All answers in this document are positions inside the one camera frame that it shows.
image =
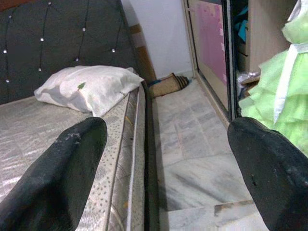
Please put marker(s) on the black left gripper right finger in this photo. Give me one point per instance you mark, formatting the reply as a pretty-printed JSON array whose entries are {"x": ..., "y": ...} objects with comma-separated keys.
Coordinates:
[{"x": 276, "y": 178}]

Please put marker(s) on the dark tufted studded headboard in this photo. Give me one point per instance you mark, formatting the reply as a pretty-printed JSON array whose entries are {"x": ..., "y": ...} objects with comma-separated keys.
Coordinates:
[{"x": 60, "y": 36}]

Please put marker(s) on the beige wooden wardrobe panel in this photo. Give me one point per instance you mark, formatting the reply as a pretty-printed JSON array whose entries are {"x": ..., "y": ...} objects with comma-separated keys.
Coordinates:
[{"x": 264, "y": 29}]

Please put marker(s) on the patterned grey mattress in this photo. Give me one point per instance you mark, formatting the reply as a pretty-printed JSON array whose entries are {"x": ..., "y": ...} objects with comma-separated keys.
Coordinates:
[{"x": 24, "y": 120}]

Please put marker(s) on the teal cloth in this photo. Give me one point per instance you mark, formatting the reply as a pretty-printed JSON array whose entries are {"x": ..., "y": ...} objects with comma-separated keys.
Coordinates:
[{"x": 241, "y": 29}]

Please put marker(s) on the dark bed frame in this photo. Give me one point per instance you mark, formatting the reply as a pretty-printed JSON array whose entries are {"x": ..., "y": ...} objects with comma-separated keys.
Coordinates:
[{"x": 150, "y": 156}]

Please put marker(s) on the wardrobe sliding door pink panel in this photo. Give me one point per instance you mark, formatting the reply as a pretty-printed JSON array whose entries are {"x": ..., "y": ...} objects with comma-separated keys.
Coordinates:
[{"x": 211, "y": 43}]

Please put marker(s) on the light green ruffled dress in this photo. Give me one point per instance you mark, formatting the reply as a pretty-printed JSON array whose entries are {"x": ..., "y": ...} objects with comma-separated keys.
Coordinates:
[{"x": 288, "y": 96}]

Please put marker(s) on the white pillow with lettering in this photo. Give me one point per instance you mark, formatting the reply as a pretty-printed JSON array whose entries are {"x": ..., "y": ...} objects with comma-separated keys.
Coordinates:
[{"x": 96, "y": 84}]

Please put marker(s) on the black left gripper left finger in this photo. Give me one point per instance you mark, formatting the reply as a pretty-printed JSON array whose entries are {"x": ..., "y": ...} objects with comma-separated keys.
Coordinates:
[{"x": 53, "y": 183}]

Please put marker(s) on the rolled beige woven mat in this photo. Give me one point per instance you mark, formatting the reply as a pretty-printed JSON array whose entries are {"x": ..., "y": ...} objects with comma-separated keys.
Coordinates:
[{"x": 166, "y": 86}]

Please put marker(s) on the brown wooden board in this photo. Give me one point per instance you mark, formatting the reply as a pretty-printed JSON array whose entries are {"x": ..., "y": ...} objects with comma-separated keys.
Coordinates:
[{"x": 142, "y": 53}]

